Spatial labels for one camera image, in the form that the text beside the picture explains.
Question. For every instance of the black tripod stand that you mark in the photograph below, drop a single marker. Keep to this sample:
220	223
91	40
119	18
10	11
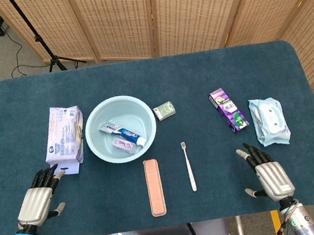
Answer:
37	38

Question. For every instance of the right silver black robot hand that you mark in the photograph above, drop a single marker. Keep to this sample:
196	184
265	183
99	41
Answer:
274	180

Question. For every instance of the teal table mat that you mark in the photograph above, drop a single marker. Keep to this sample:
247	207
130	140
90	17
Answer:
169	77

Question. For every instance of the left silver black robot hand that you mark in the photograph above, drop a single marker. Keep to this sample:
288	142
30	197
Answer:
36	204

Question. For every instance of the woven wooden folding screen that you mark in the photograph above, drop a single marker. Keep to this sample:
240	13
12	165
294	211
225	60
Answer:
188	10

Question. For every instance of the light blue wet wipes pack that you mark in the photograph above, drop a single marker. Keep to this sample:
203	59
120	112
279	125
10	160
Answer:
269	119

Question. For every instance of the clear purple floss box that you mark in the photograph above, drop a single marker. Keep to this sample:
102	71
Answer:
121	143

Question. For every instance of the purple green carton box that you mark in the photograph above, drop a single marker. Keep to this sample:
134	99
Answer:
229	110

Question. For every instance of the small green soap box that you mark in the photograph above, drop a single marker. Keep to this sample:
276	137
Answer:
165	110

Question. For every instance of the white table leg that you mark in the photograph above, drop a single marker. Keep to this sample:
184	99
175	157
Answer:
240	230

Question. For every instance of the light blue plastic basin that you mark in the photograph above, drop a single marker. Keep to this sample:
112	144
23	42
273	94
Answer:
133	112

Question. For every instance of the lavender tissue pack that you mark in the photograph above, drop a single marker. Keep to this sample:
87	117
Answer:
62	133

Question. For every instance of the blue white toothpaste tube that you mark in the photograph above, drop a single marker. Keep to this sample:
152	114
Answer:
124	133

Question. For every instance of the yellow floor tape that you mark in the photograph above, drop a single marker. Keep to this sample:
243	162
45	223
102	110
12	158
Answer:
276	223

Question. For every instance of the white toothbrush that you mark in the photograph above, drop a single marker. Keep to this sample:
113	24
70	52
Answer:
189	168

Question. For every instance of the pink toothbrush case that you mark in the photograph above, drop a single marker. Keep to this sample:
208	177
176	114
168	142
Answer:
155	188

